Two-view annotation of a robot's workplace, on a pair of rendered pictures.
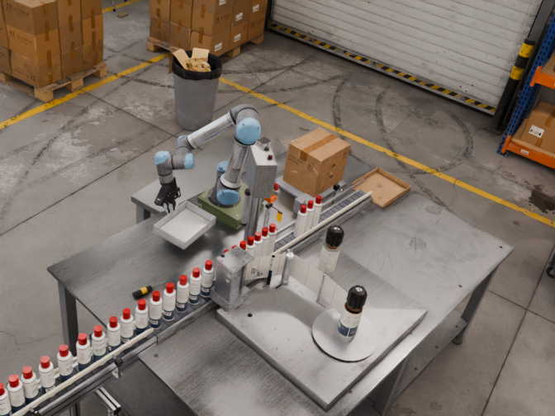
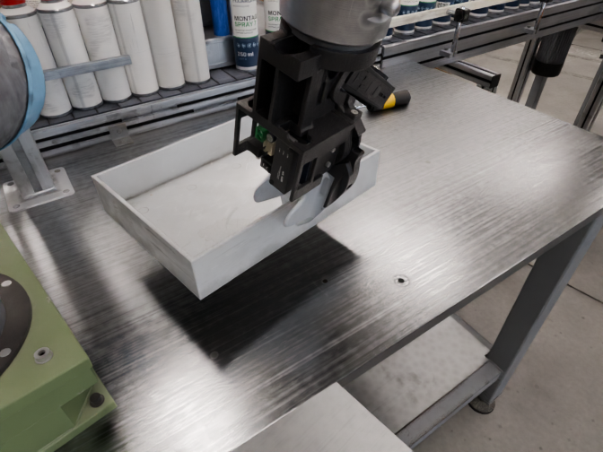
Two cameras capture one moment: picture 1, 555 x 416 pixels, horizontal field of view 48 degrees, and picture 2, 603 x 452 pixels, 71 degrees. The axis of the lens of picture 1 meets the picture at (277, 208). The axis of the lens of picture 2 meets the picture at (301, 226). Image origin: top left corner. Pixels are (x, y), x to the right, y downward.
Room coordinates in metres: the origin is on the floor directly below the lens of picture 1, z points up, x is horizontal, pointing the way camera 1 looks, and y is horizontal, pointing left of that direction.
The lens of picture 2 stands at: (2.86, 0.67, 1.20)
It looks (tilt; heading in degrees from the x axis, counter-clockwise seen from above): 40 degrees down; 200
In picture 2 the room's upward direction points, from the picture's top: straight up
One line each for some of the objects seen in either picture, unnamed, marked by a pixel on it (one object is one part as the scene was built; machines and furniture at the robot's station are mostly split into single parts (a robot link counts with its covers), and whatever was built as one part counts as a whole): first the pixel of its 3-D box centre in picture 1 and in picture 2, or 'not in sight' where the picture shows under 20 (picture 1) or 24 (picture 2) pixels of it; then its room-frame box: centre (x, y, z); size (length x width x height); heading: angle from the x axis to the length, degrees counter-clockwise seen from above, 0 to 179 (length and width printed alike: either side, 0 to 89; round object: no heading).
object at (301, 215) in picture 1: (301, 221); not in sight; (2.60, -0.14, 0.98); 0.05 x 0.05 x 0.20
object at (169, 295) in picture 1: (169, 301); not in sight; (1.87, 0.39, 0.98); 0.05 x 0.05 x 0.20
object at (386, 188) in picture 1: (380, 186); not in sight; (3.25, -0.61, 0.85); 0.30 x 0.26 x 0.04; 144
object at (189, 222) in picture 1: (185, 224); (242, 180); (2.49, 0.46, 0.92); 0.27 x 0.20 x 0.05; 155
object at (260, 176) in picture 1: (261, 171); not in sight; (2.41, 0.11, 1.38); 0.17 x 0.10 x 0.19; 19
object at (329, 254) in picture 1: (330, 251); not in sight; (2.35, -0.30, 1.03); 0.09 x 0.09 x 0.30
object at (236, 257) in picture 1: (235, 258); not in sight; (2.05, 0.14, 1.14); 0.14 x 0.11 x 0.01; 144
